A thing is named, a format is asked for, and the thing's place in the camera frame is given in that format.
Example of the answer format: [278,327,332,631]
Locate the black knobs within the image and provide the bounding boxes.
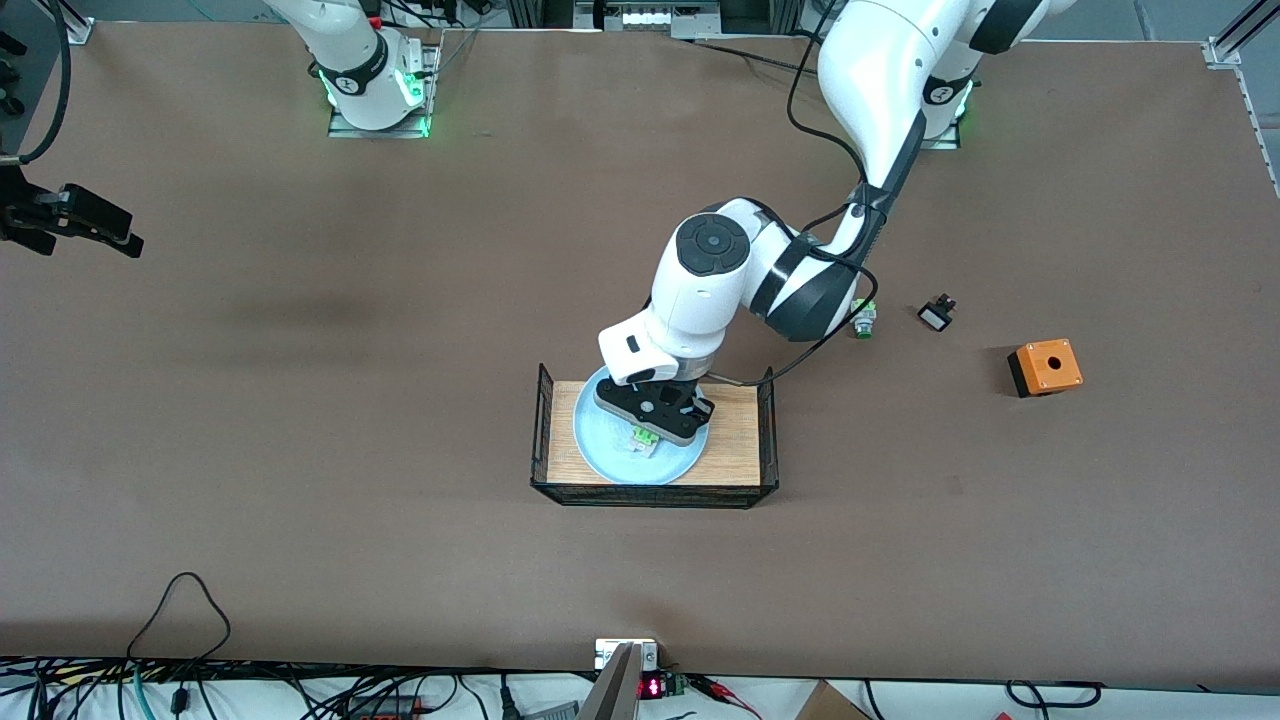
[0,30,28,117]

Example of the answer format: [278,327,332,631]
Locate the light blue plate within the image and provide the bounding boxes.
[573,365,712,487]

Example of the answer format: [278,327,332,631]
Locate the red clip lead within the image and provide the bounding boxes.
[688,675,763,720]

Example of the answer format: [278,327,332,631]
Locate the aluminium edge rail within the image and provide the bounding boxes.
[1238,65,1280,196]

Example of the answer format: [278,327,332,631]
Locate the grey metal bar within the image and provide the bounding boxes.
[578,643,643,720]

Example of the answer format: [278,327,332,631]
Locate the black looped cable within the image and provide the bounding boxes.
[125,572,233,666]

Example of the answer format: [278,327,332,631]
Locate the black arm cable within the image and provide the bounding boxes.
[700,0,881,389]
[0,0,73,166]

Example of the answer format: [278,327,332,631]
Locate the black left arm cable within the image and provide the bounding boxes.
[700,0,881,389]

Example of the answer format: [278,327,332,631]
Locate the black wire tray wooden base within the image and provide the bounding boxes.
[530,363,780,511]

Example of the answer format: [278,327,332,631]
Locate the tangled black cables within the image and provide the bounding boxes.
[0,655,601,720]

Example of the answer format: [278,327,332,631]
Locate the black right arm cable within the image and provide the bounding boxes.
[0,0,73,166]

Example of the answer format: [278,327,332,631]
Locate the brown cardboard piece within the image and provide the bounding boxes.
[795,680,873,720]

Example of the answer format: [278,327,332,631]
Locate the aluminium frame with light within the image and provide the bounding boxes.
[505,0,806,41]

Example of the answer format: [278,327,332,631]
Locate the thin grey wire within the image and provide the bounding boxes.
[438,25,483,81]

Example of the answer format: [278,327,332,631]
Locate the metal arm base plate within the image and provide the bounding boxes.
[328,42,439,140]
[915,78,976,151]

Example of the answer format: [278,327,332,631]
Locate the thin black cable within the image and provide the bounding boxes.
[1005,680,1103,707]

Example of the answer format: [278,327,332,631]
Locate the long black table cable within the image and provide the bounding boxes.
[690,38,823,75]

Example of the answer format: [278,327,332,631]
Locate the orange button enclosure box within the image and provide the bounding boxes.
[1006,339,1084,399]

